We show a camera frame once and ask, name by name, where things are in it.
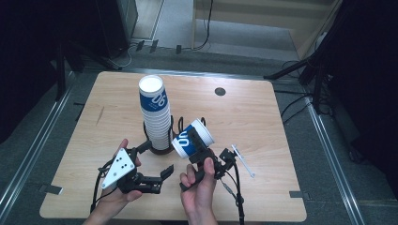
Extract black floor cables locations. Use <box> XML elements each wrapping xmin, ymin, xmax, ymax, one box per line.
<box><xmin>274</xmin><ymin>60</ymin><xmax>314</xmax><ymax>125</ymax></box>

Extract single blue white paper cup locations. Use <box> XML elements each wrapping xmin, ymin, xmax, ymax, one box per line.
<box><xmin>171</xmin><ymin>118</ymin><xmax>216</xmax><ymax>159</ymax></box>

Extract black stand with long leg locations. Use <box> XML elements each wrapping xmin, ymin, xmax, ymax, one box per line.
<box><xmin>263</xmin><ymin>46</ymin><xmax>333</xmax><ymax>114</ymax></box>

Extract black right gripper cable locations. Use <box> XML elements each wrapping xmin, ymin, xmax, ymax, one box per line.
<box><xmin>215</xmin><ymin>162</ymin><xmax>246</xmax><ymax>225</ymax></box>

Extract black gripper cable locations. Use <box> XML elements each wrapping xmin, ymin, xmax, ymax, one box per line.
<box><xmin>215</xmin><ymin>162</ymin><xmax>246</xmax><ymax>225</ymax></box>
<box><xmin>89</xmin><ymin>157</ymin><xmax>118</xmax><ymax>214</ymax></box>

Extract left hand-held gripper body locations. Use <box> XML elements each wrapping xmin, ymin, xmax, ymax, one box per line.
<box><xmin>101</xmin><ymin>145</ymin><xmax>163</xmax><ymax>194</ymax></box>

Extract person's right hand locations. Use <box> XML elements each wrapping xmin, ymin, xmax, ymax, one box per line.
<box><xmin>179</xmin><ymin>157</ymin><xmax>218</xmax><ymax>218</ymax></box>

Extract metal floor rail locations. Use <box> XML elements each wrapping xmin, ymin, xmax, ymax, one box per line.
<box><xmin>0</xmin><ymin>70</ymin><xmax>73</xmax><ymax>214</ymax></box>
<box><xmin>304</xmin><ymin>97</ymin><xmax>366</xmax><ymax>225</ymax></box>

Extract beige wooden platform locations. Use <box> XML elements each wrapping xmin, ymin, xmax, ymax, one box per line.
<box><xmin>191</xmin><ymin>0</ymin><xmax>343</xmax><ymax>61</ymax></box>

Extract dark cabinet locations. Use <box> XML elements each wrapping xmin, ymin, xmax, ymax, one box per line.
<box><xmin>95</xmin><ymin>0</ymin><xmax>139</xmax><ymax>59</ymax></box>

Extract dark wooden wire cup holder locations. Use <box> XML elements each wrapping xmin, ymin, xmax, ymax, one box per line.
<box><xmin>143</xmin><ymin>115</ymin><xmax>207</xmax><ymax>157</ymax></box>

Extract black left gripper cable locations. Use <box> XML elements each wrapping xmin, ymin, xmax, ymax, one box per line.
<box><xmin>89</xmin><ymin>157</ymin><xmax>118</xmax><ymax>214</ymax></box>

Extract black stand with slanted legs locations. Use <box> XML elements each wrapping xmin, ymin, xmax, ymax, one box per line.
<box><xmin>54</xmin><ymin>40</ymin><xmax>123</xmax><ymax>101</ymax></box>

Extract black hanging cable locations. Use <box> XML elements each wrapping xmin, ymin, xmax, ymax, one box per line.
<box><xmin>190</xmin><ymin>0</ymin><xmax>214</xmax><ymax>52</ymax></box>

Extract stack of blue white paper cups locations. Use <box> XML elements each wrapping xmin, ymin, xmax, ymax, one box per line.
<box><xmin>138</xmin><ymin>74</ymin><xmax>173</xmax><ymax>151</ymax></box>

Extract white floor cable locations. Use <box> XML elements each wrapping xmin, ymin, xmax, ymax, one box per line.
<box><xmin>109</xmin><ymin>43</ymin><xmax>139</xmax><ymax>70</ymax></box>

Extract person's left hand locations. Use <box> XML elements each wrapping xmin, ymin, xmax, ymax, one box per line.
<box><xmin>93</xmin><ymin>139</ymin><xmax>144</xmax><ymax>219</ymax></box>

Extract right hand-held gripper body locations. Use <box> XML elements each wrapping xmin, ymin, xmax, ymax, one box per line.
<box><xmin>179</xmin><ymin>143</ymin><xmax>255</xmax><ymax>192</ymax></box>

